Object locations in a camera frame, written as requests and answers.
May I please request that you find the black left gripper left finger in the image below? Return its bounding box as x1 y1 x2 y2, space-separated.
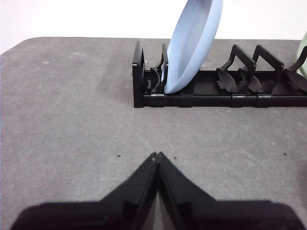
9 151 159 230

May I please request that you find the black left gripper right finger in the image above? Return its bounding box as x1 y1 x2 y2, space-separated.
158 151 303 230

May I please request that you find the black plate rack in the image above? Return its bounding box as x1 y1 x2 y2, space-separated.
132 40 307 109

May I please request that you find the blue plate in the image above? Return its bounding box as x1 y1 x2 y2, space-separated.
164 0 224 94

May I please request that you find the green plate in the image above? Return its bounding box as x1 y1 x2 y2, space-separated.
296 32 307 79

